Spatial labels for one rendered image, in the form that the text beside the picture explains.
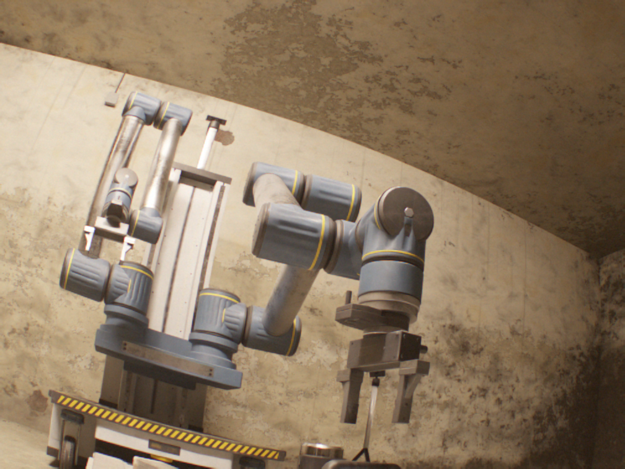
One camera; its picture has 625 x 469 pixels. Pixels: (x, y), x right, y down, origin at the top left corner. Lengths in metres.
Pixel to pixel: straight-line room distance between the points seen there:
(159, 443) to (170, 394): 0.74
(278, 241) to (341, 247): 0.12
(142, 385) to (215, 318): 0.60
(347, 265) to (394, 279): 0.20
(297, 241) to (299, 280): 1.01
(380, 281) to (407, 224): 0.11
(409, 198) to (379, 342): 0.25
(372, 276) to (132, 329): 1.56
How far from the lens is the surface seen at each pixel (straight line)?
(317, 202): 1.73
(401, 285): 0.86
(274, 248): 1.01
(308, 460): 1.31
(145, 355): 2.23
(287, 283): 2.06
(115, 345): 2.23
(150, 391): 2.64
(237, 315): 2.36
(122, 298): 2.30
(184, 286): 2.74
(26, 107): 4.28
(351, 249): 1.02
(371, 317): 0.83
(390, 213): 0.90
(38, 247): 3.73
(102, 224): 1.75
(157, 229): 2.01
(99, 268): 2.31
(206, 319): 2.36
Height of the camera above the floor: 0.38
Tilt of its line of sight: 22 degrees up
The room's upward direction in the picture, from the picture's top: 8 degrees clockwise
